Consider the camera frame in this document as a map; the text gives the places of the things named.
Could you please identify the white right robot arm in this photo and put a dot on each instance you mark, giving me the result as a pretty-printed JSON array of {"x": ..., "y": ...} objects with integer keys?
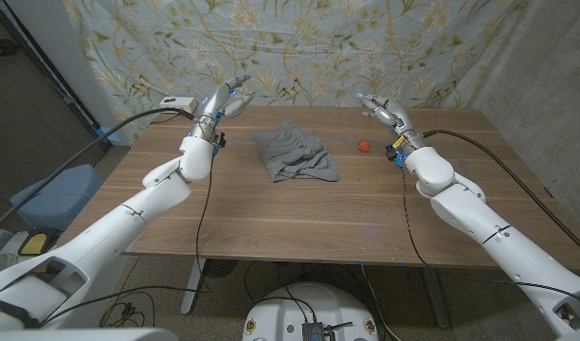
[{"x": 479, "y": 222}]

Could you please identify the floral printed backdrop cloth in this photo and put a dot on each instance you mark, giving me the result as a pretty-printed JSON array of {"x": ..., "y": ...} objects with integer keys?
[{"x": 295, "y": 42}]

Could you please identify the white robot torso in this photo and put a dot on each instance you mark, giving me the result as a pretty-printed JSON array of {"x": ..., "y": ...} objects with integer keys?
[{"x": 309, "y": 308}]

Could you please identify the yellow foot pedal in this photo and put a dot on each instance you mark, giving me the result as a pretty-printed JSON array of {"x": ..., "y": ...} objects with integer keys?
[{"x": 33, "y": 244}]

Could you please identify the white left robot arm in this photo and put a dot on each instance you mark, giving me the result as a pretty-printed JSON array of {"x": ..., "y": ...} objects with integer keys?
[{"x": 129, "y": 222}]

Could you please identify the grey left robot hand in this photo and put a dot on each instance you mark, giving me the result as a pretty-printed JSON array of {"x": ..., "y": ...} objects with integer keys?
[{"x": 219, "y": 102}]

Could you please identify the black round floor fan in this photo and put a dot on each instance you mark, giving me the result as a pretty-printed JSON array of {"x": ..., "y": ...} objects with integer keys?
[{"x": 221, "y": 268}]

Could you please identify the white table leg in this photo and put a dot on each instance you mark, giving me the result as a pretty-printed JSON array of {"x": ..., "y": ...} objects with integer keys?
[{"x": 193, "y": 284}]

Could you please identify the black door frame rail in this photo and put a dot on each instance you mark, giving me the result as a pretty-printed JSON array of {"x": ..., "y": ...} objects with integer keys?
[{"x": 48, "y": 71}]

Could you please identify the grey shorts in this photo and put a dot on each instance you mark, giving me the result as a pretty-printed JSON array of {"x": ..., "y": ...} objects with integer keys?
[{"x": 295, "y": 154}]

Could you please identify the white power strip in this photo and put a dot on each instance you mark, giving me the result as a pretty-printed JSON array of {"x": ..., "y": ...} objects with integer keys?
[{"x": 178, "y": 104}]

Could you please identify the small red ball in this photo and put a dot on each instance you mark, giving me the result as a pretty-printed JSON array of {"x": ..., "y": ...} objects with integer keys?
[{"x": 364, "y": 146}]

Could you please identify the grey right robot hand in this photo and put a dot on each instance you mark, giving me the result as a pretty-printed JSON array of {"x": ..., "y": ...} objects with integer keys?
[{"x": 392, "y": 113}]

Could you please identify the grey table leg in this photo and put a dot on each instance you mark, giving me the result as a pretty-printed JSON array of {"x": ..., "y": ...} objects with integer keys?
[{"x": 437, "y": 298}]

